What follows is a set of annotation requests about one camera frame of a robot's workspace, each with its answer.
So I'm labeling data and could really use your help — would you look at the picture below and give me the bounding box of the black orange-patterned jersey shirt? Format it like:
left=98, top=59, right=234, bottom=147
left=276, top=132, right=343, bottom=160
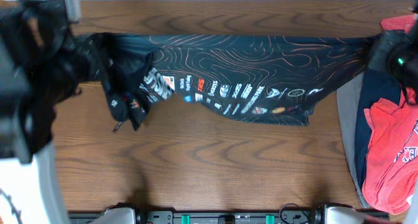
left=77, top=33, right=375, bottom=129

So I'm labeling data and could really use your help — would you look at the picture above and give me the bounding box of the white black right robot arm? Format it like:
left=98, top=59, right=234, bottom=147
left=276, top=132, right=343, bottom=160
left=368, top=4, right=417, bottom=105

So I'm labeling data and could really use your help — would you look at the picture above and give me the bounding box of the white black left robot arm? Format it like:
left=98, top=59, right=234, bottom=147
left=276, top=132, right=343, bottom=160
left=1, top=0, right=100, bottom=223

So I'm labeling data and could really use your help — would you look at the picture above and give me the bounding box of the navy blue garment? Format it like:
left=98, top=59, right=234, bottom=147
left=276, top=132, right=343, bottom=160
left=355, top=70, right=401, bottom=186

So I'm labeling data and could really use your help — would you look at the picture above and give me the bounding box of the grey folded garment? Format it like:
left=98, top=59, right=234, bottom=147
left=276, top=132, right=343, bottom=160
left=336, top=73, right=370, bottom=208

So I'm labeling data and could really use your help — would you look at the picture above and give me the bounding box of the red t-shirt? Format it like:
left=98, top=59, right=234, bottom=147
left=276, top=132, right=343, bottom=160
left=361, top=14, right=418, bottom=216

